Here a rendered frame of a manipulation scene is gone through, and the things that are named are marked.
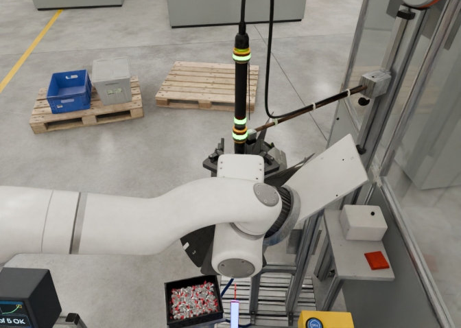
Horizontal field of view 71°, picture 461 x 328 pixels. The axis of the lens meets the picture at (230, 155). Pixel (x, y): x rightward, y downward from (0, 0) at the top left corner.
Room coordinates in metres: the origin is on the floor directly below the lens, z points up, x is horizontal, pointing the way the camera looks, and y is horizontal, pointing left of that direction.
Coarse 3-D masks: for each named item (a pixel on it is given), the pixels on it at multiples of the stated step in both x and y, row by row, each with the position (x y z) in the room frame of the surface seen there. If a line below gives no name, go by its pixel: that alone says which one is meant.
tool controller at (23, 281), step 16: (0, 272) 0.50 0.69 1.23; (16, 272) 0.50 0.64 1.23; (32, 272) 0.50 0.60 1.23; (48, 272) 0.51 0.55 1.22; (0, 288) 0.44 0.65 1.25; (16, 288) 0.44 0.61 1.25; (32, 288) 0.44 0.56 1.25; (48, 288) 0.48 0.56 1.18; (0, 304) 0.41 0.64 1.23; (16, 304) 0.41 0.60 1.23; (32, 304) 0.41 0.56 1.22; (48, 304) 0.45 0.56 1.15; (0, 320) 0.39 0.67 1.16; (16, 320) 0.39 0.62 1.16; (32, 320) 0.39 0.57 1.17; (48, 320) 0.41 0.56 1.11
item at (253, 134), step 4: (248, 128) 0.81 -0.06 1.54; (252, 128) 0.81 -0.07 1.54; (252, 132) 0.79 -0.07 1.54; (256, 132) 0.80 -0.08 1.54; (248, 136) 0.78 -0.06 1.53; (252, 136) 0.79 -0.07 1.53; (256, 136) 0.80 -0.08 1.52; (248, 140) 0.78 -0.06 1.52; (252, 140) 0.78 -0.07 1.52; (256, 140) 0.79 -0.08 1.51; (248, 144) 0.78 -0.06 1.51; (248, 148) 0.78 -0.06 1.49; (232, 152) 0.80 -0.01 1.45; (244, 152) 0.79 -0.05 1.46; (248, 152) 0.78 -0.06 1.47
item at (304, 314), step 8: (304, 312) 0.45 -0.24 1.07; (312, 312) 0.45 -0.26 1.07; (320, 312) 0.45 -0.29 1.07; (328, 312) 0.45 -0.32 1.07; (336, 312) 0.45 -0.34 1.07; (344, 312) 0.45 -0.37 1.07; (304, 320) 0.43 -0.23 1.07; (320, 320) 0.43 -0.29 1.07; (328, 320) 0.43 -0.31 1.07; (336, 320) 0.43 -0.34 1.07; (344, 320) 0.43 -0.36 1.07; (352, 320) 0.43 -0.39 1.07
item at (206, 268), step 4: (212, 240) 0.66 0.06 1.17; (212, 244) 0.64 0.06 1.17; (212, 248) 0.63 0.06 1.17; (208, 252) 0.62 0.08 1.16; (212, 252) 0.61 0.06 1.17; (208, 256) 0.60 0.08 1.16; (204, 260) 0.59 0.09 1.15; (208, 260) 0.59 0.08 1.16; (264, 260) 0.55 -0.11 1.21; (204, 264) 0.58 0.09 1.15; (208, 264) 0.57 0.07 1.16; (264, 264) 0.54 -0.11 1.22; (204, 268) 0.56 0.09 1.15; (208, 268) 0.56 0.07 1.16; (212, 268) 0.55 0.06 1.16; (204, 272) 0.55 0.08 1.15; (208, 272) 0.54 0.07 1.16; (212, 272) 0.54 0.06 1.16; (216, 272) 0.54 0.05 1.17
